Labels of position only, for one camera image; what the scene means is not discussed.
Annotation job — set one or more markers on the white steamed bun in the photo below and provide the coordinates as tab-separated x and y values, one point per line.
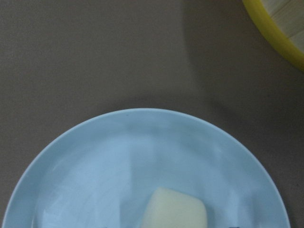
172	209

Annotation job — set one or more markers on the yellow rimmed bamboo steamer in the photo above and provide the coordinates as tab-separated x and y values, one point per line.
281	22

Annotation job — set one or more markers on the light blue plate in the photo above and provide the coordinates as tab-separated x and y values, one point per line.
102	173

